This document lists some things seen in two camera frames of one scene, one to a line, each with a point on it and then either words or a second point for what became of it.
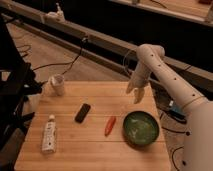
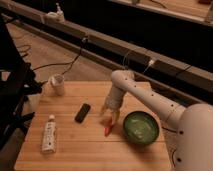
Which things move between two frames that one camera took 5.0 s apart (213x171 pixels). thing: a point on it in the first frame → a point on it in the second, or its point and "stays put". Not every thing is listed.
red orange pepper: [109, 125] stays put
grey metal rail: [95, 47] stays put
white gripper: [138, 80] → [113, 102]
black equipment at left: [17, 83] stays put
